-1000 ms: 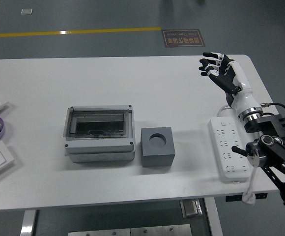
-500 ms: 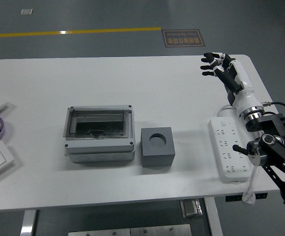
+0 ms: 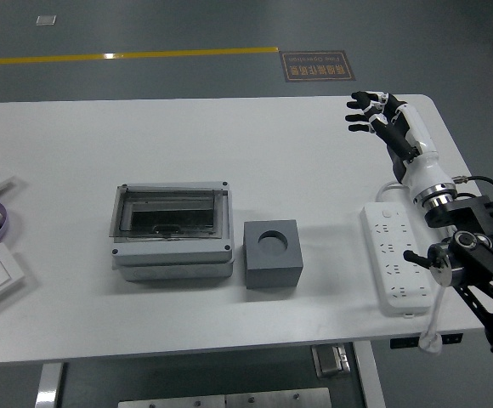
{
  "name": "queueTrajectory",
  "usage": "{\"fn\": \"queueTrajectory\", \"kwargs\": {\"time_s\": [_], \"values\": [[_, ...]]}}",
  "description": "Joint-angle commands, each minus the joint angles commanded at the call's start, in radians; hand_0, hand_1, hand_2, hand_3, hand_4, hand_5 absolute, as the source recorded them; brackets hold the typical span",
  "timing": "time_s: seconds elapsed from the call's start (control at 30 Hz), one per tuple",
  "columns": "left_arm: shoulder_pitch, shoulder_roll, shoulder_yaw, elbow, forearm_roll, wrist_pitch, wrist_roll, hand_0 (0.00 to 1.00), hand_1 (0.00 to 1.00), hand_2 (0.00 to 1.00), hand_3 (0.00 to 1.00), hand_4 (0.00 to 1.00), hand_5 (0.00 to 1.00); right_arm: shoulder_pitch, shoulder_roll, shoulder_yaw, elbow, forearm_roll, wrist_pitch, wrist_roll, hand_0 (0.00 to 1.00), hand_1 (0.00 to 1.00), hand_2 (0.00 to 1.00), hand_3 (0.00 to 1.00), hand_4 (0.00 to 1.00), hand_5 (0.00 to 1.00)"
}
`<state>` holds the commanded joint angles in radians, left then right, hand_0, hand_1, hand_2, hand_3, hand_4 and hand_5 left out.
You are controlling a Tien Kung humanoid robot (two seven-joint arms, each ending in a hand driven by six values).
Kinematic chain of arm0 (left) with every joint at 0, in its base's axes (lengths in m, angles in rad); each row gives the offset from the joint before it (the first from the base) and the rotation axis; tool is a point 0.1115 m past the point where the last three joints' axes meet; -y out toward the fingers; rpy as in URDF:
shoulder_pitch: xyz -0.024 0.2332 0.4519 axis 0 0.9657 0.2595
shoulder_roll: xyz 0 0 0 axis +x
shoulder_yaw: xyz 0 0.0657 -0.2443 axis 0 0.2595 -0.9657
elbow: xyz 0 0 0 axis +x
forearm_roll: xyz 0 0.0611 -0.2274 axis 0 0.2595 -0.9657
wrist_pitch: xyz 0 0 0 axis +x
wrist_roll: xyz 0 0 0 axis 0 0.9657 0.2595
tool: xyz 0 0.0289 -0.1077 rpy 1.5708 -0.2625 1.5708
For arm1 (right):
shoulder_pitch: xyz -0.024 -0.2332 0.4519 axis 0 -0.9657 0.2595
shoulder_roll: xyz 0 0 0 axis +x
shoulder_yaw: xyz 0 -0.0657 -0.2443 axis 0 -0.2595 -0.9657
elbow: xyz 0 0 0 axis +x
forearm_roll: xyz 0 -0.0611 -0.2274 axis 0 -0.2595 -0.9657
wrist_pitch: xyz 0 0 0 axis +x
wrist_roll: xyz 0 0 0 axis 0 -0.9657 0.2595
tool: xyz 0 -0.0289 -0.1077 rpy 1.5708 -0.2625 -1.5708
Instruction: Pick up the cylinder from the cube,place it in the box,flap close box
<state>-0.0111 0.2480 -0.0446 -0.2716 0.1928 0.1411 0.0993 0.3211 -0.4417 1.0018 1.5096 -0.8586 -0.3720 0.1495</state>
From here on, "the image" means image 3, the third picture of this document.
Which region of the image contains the white power strip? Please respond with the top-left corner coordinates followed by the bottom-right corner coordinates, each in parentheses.
top-left (360, 202), bottom-right (436, 318)

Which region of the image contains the brown floor sign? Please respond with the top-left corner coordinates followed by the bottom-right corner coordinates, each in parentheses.
top-left (279, 50), bottom-right (356, 83)

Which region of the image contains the transparent box lid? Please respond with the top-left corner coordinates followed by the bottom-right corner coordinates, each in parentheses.
top-left (109, 183), bottom-right (230, 245)

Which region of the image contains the black table control panel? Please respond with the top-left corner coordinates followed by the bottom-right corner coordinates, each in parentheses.
top-left (389, 333), bottom-right (464, 350)

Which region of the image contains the silver table leg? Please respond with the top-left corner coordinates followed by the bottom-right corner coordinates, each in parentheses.
top-left (352, 340), bottom-right (387, 408)
top-left (33, 361), bottom-right (65, 408)

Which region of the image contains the grey cube with round hole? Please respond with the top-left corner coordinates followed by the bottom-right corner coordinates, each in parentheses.
top-left (243, 219), bottom-right (305, 291)

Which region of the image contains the yellow floor tape line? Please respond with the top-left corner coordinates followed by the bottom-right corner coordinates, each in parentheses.
top-left (0, 46), bottom-right (281, 67)

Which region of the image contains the grey electrical box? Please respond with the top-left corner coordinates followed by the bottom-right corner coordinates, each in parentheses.
top-left (110, 181), bottom-right (235, 281)

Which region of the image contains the white power cord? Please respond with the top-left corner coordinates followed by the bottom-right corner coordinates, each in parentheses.
top-left (376, 178), bottom-right (446, 356)

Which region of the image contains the metal table bracket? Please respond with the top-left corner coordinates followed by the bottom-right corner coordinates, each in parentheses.
top-left (311, 343), bottom-right (352, 379)

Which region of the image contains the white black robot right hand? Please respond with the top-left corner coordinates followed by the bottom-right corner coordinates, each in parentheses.
top-left (344, 89), bottom-right (455, 199)

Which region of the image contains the steel base plate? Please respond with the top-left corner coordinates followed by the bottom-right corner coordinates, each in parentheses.
top-left (224, 387), bottom-right (333, 408)
top-left (117, 394), bottom-right (227, 408)

